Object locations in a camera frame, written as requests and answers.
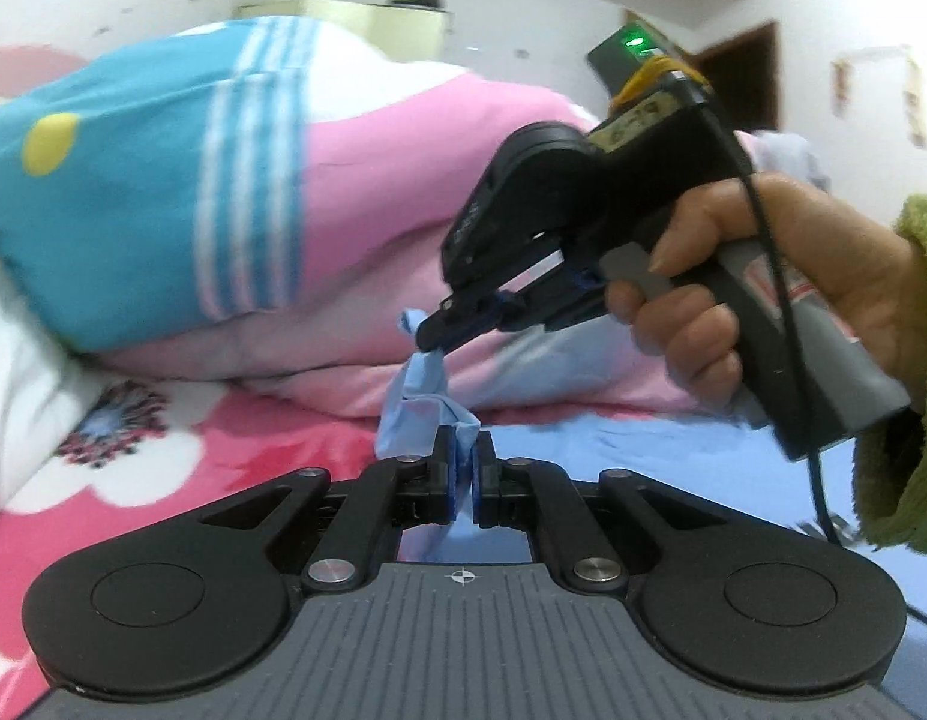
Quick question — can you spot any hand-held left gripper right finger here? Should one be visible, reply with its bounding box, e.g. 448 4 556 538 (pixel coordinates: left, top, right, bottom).
470 431 734 593

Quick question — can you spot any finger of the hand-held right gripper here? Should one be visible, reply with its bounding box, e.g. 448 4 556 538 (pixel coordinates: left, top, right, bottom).
442 234 566 317
418 268 608 356

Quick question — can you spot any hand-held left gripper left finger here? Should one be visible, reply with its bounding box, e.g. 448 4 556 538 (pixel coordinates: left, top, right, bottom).
200 426 463 593

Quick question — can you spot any light blue t-shirt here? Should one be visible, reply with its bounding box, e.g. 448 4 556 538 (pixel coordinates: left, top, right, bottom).
377 306 927 698

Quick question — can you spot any person's right forearm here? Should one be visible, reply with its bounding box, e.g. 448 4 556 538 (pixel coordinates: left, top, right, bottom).
853 195 927 552

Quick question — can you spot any person's right hand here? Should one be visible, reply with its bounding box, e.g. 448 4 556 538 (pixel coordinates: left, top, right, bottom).
605 171 927 413

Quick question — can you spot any pink grey teal floral quilt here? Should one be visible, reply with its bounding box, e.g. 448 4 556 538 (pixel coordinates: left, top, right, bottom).
0 15 832 428

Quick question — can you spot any wooden door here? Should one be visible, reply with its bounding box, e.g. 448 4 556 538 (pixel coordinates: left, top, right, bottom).
692 21 781 132

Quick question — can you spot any pink floral fleece blanket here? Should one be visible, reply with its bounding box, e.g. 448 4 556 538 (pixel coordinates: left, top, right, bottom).
0 379 404 691

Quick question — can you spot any pale yellow cabinet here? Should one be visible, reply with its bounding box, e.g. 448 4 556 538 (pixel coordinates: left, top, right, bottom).
234 0 453 65

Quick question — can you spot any white pillow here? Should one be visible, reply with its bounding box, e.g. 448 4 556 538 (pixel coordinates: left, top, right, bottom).
0 240 112 533

